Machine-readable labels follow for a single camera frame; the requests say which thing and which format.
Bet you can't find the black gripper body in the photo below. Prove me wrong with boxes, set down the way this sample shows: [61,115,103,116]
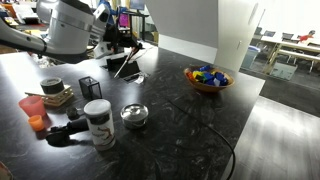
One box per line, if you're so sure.
[103,24,138,53]

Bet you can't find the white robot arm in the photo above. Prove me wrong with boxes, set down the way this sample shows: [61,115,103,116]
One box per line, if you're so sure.
[0,0,141,64]

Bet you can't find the countertop outlet box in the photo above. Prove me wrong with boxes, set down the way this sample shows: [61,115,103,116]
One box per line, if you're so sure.
[101,55,147,84]

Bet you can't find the white cylindrical canister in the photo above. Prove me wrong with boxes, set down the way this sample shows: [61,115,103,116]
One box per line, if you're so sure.
[84,99,115,151]

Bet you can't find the small steel lidded pot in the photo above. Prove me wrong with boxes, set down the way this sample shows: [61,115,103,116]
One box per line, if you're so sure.
[120,103,149,129]

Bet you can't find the steel measuring cup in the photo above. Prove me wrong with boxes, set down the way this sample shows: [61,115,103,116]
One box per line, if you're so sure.
[66,107,80,120]

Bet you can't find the wooden bowl with blocks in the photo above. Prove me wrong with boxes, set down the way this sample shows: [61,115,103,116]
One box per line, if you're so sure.
[184,65,234,93]

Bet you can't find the large orange plastic cup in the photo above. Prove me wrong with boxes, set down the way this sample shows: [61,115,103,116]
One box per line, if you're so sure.
[18,96,46,117]

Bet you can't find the small orange plastic cup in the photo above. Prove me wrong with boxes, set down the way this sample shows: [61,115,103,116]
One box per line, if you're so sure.
[28,115,44,131]

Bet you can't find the wooden dining table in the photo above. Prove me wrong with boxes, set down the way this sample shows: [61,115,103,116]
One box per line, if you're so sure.
[262,37,320,74]

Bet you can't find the black wire mesh holder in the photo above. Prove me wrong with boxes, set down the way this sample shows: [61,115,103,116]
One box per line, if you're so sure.
[79,76,102,100]

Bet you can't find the black power cable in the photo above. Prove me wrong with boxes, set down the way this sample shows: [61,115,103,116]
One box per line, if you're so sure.
[166,98,237,180]

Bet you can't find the black handled can opener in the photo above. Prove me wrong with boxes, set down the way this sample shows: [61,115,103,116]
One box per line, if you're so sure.
[46,119,89,147]

